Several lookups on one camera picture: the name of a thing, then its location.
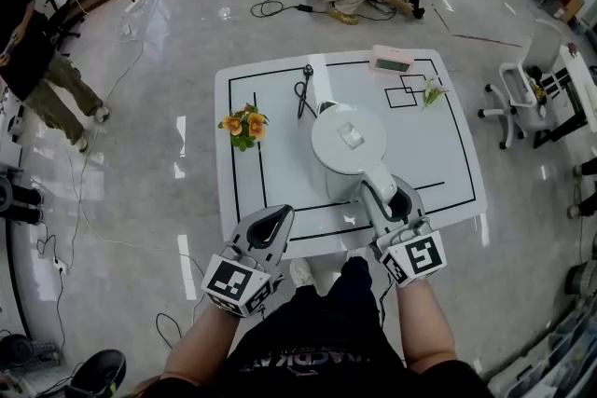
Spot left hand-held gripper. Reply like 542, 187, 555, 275
200, 204, 296, 319

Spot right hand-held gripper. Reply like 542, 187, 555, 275
359, 175, 448, 290

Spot white electric kettle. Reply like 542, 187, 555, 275
310, 100, 398, 207

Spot person's right forearm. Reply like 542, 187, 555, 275
395, 279, 459, 375

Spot person's left forearm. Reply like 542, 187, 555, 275
162, 305, 244, 382

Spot person's white shoe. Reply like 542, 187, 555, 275
288, 258, 313, 289

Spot person's dark shorts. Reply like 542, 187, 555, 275
260, 255, 389, 341

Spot orange flower bouquet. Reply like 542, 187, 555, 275
217, 103, 271, 153

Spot pale pink flower sprig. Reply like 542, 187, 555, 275
421, 77, 451, 111

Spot person's black shirt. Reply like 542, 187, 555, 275
134, 316, 496, 398

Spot pink digital clock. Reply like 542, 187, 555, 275
368, 44, 416, 75

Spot cluttered storage shelf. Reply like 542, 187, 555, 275
484, 288, 597, 398

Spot white office chair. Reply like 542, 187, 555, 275
478, 18, 566, 151

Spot thin black floor cable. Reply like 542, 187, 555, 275
155, 311, 184, 350

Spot black power cord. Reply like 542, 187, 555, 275
293, 63, 323, 120

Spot long white floor cable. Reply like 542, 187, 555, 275
55, 26, 146, 268

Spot black adapter cable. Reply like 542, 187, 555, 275
250, 0, 338, 19

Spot white desk with black frame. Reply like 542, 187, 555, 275
531, 46, 597, 150

